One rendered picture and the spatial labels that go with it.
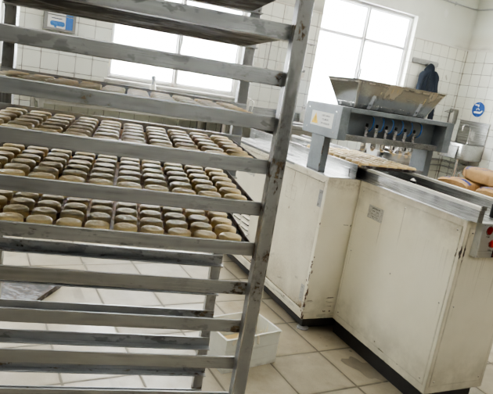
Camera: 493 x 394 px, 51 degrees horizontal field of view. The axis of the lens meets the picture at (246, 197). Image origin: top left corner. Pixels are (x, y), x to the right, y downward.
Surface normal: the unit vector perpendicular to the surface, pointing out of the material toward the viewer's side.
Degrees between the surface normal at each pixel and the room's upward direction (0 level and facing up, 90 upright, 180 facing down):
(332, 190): 90
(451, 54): 90
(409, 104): 115
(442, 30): 90
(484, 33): 90
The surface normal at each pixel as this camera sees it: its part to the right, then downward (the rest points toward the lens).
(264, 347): 0.56, 0.26
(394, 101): 0.30, 0.64
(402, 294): -0.90, -0.05
